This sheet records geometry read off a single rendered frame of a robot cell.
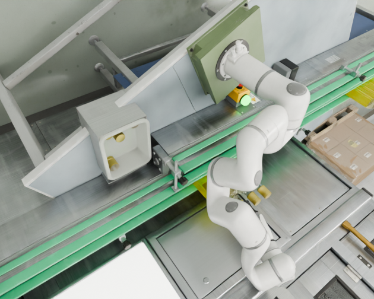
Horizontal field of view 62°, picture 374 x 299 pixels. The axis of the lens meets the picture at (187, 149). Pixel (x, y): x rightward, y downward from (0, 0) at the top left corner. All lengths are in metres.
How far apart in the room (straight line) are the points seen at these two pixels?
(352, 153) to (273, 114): 4.30
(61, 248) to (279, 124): 0.78
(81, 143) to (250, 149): 0.55
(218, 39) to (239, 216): 0.55
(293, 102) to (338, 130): 4.47
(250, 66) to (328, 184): 0.78
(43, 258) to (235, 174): 0.66
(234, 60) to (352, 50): 0.98
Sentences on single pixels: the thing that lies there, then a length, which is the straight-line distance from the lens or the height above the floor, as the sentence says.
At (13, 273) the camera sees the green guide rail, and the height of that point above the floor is 0.92.
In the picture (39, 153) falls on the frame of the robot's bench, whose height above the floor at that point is 0.64.
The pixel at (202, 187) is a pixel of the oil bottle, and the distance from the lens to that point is 1.21.
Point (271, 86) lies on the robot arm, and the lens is 1.00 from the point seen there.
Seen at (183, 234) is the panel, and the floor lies 1.06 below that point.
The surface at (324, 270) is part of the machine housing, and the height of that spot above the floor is 1.47.
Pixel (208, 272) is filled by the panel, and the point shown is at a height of 1.23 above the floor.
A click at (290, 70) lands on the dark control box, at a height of 0.83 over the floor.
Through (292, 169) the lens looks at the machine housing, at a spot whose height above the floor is 1.07.
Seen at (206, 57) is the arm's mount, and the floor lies 0.83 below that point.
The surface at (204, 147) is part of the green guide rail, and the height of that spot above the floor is 0.91.
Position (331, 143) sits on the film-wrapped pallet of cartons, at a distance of 5.15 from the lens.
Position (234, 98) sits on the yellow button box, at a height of 0.81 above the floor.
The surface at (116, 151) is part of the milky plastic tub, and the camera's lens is 1.14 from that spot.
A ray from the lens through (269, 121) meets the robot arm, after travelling 0.89.
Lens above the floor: 1.47
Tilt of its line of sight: 30 degrees down
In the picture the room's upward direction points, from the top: 137 degrees clockwise
